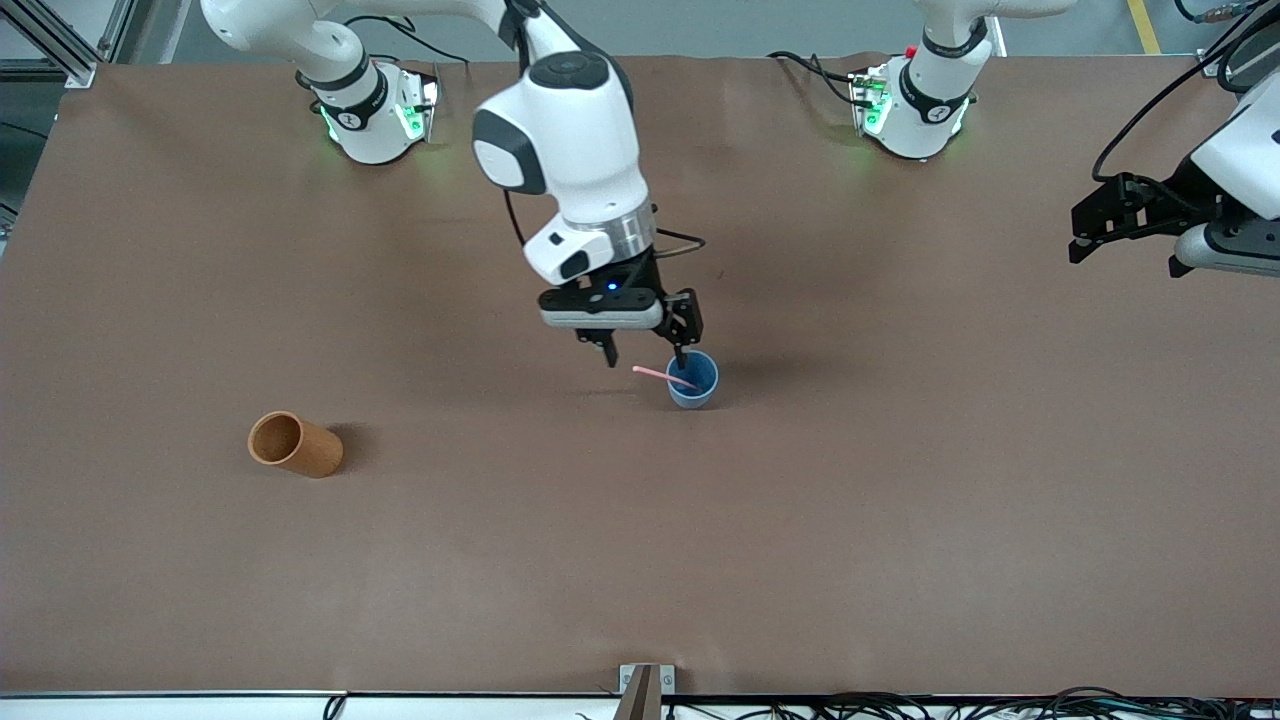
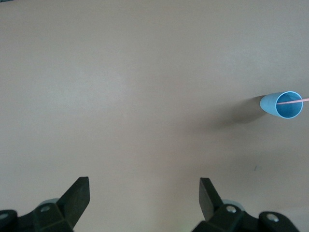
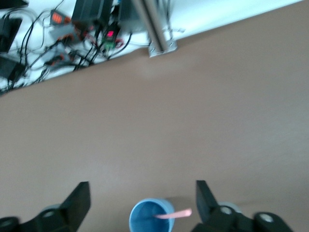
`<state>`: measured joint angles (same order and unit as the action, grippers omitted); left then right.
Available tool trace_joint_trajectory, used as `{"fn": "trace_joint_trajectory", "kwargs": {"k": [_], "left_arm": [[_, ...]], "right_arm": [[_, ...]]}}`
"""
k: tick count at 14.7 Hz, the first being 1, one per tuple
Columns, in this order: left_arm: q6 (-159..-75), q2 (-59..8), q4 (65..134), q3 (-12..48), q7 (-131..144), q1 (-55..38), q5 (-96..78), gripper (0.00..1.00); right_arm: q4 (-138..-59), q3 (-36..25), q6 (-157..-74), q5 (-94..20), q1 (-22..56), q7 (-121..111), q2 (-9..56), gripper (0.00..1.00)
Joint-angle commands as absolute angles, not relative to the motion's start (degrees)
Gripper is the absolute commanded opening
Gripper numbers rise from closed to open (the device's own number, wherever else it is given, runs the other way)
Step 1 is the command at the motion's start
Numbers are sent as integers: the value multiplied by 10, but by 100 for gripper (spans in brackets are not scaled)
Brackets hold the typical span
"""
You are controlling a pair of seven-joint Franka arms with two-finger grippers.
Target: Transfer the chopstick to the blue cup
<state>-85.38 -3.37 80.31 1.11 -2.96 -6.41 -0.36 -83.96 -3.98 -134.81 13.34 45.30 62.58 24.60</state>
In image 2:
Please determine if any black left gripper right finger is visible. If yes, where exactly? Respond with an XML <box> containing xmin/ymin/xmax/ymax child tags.
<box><xmin>192</xmin><ymin>177</ymin><xmax>300</xmax><ymax>232</ymax></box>

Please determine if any pink straw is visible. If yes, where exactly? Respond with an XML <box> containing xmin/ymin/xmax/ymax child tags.
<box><xmin>276</xmin><ymin>97</ymin><xmax>309</xmax><ymax>105</ymax></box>

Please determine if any blue plastic cup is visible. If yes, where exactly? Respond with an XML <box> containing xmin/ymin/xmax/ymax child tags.
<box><xmin>260</xmin><ymin>91</ymin><xmax>304</xmax><ymax>120</ymax></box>

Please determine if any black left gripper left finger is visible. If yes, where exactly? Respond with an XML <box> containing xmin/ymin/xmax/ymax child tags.
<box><xmin>0</xmin><ymin>176</ymin><xmax>91</xmax><ymax>232</ymax></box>

